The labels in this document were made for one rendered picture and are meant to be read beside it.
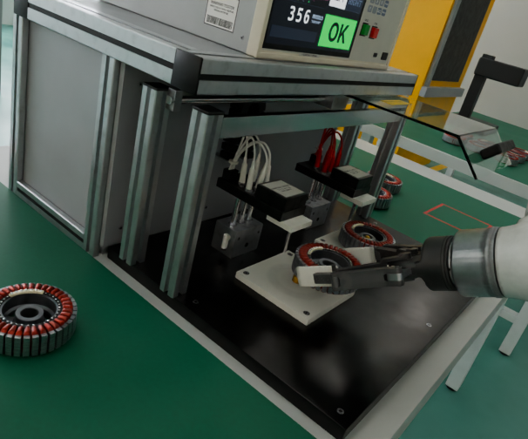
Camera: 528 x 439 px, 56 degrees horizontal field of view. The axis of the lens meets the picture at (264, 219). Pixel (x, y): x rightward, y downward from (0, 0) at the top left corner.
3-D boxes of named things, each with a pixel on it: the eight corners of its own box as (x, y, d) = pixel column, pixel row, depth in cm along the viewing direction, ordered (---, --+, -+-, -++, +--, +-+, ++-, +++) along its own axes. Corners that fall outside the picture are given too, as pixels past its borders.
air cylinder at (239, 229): (257, 248, 94) (264, 223, 91) (230, 259, 88) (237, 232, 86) (237, 236, 96) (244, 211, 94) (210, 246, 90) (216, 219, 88)
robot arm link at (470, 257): (516, 286, 67) (470, 286, 71) (507, 219, 66) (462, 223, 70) (499, 307, 60) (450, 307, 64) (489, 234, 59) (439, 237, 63)
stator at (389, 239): (399, 254, 104) (406, 239, 102) (371, 266, 96) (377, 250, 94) (356, 230, 110) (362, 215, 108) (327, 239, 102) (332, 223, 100)
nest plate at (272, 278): (353, 295, 87) (355, 289, 86) (306, 326, 75) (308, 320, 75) (287, 255, 94) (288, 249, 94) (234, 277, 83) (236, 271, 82)
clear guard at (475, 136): (511, 165, 102) (524, 138, 99) (477, 180, 83) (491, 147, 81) (373, 112, 118) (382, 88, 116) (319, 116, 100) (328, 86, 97)
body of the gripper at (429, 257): (451, 300, 64) (384, 298, 70) (471, 280, 70) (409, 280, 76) (443, 242, 63) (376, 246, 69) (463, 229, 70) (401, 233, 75)
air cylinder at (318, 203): (324, 223, 112) (331, 201, 110) (306, 230, 106) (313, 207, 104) (306, 213, 115) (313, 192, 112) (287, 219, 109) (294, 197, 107)
